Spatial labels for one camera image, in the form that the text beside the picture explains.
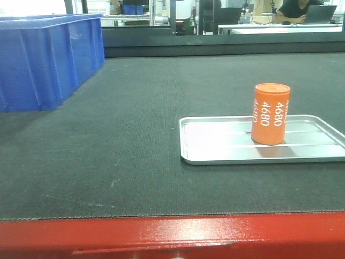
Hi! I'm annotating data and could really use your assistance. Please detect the black conveyor belt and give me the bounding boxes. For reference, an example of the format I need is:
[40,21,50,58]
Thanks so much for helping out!
[1,53,344,220]

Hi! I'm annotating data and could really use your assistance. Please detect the black office chair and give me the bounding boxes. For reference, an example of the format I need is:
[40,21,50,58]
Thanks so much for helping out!
[198,1,242,35]

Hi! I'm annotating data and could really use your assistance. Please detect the red conveyor frame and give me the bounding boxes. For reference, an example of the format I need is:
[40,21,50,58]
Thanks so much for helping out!
[1,212,344,258]

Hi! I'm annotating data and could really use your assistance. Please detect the silver metal tray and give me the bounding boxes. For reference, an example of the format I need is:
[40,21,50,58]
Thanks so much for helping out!
[180,115,344,165]

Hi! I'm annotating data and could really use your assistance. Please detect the orange capacitor 4680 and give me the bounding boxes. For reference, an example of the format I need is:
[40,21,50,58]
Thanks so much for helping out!
[251,83,291,145]

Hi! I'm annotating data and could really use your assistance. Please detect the blue bin on conveyor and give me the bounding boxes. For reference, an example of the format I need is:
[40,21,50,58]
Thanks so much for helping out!
[1,13,105,112]

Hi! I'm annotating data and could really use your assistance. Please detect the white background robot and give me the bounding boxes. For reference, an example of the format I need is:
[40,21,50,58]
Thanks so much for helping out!
[168,0,195,36]

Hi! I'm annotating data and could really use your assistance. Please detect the white background table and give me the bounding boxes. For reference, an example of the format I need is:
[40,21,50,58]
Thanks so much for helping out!
[218,23,343,35]

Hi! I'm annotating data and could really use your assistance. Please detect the grey laptop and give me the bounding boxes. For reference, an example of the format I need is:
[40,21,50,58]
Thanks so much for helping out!
[303,5,337,24]

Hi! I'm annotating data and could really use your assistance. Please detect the person in black shirt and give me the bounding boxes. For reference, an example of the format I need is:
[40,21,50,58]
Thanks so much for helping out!
[272,0,323,23]

